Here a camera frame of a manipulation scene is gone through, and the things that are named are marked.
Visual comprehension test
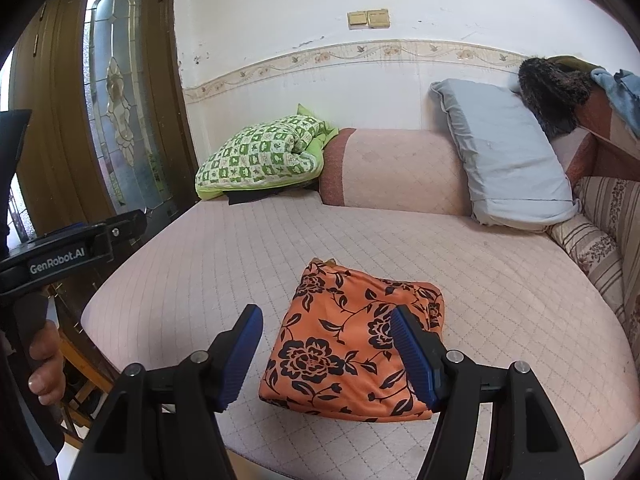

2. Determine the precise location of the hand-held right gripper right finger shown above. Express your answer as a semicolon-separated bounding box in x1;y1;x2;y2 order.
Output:
390;306;585;480

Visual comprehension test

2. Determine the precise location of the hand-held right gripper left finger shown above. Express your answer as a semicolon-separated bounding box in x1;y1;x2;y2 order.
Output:
85;304;264;480

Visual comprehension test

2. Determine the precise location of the orange floral blouse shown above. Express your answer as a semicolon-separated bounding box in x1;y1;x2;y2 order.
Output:
258;258;447;423

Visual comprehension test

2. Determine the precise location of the person's left hand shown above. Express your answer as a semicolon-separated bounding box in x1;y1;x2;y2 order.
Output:
27;319;67;405

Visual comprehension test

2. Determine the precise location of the pink quilted bed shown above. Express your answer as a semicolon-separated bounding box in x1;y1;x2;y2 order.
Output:
80;192;640;466

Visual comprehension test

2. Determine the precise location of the wooden stool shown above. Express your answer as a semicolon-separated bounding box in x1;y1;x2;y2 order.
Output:
55;280;118;448

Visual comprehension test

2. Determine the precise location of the wooden door with patterned glass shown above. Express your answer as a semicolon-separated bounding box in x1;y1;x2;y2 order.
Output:
10;0;201;261

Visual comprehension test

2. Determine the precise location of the green checkered blanket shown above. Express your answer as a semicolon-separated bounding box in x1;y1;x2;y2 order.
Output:
195;104;340;201

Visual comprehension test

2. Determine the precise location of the pink quilted bolster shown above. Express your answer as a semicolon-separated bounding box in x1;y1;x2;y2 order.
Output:
319;128;473;218

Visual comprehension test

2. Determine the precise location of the small striped floral pillow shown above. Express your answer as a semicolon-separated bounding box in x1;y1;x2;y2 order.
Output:
545;212;623;281

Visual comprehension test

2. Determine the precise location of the grey-blue pillow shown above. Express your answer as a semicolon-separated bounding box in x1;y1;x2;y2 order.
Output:
430;78;578;233

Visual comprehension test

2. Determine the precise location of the large striped floral cushion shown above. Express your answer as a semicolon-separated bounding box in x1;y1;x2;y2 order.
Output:
572;175;640;341

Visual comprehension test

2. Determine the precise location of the dark furry cloth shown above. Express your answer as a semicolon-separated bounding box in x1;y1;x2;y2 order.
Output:
517;56;593;142

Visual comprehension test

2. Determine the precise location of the brown and pink backrest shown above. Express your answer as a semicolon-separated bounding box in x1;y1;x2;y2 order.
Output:
550;55;640;183

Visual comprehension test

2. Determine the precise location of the blue cloth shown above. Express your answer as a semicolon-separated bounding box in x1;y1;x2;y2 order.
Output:
590;67;640;141

